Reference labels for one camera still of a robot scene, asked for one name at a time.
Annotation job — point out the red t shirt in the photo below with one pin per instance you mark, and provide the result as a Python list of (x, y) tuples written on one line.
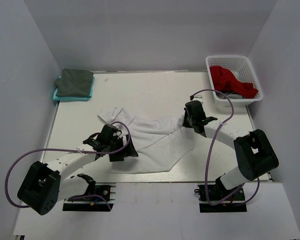
[(224, 81)]

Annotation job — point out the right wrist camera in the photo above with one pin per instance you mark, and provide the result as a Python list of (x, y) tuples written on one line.
[(194, 110)]

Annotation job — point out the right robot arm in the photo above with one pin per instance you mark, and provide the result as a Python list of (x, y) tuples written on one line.
[(254, 153)]

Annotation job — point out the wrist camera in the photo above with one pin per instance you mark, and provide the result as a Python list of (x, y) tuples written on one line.
[(194, 110), (109, 133)]

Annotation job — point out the folded olive green t shirt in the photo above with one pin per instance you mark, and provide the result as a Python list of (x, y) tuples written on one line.
[(74, 83)]

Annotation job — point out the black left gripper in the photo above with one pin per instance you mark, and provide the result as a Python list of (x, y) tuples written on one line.
[(129, 151)]

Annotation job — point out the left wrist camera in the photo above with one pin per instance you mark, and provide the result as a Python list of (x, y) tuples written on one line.
[(109, 133)]

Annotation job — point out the white t shirt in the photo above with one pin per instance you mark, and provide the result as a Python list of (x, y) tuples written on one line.
[(160, 143)]

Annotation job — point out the grey t shirt in basket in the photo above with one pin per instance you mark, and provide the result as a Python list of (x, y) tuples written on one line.
[(233, 95)]

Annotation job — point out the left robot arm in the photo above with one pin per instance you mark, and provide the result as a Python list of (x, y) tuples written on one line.
[(40, 188)]

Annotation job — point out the white plastic basket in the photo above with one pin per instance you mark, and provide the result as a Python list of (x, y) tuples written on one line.
[(241, 68)]

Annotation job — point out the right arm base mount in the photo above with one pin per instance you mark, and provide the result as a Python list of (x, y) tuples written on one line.
[(233, 204)]

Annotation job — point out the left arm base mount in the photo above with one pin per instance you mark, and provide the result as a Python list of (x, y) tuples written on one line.
[(102, 199)]

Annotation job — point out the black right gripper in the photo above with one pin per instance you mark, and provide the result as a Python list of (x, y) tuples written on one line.
[(186, 123)]

